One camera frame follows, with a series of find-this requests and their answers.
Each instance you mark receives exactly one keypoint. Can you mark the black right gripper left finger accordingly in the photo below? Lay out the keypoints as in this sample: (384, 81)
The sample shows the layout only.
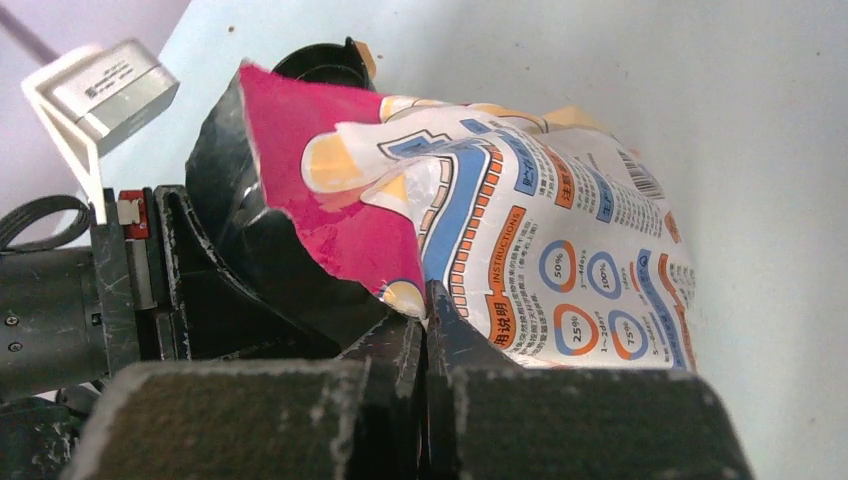
(352, 417)

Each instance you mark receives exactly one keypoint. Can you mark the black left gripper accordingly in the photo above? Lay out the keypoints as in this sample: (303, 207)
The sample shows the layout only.
(83, 298)

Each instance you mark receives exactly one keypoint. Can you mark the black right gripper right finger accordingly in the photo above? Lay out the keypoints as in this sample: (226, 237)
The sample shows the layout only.
(489, 418)

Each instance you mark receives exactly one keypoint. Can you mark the pink blue cat food bag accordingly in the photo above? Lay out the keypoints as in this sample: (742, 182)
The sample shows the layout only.
(552, 240)

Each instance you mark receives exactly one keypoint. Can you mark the black cat-shaped pet bowl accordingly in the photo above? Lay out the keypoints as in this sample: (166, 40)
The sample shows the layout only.
(327, 63)

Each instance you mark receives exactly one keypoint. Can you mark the wooden bowl stand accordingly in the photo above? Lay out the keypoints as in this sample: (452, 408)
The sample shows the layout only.
(367, 59)

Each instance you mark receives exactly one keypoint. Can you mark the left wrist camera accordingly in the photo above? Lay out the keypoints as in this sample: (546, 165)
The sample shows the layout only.
(92, 99)

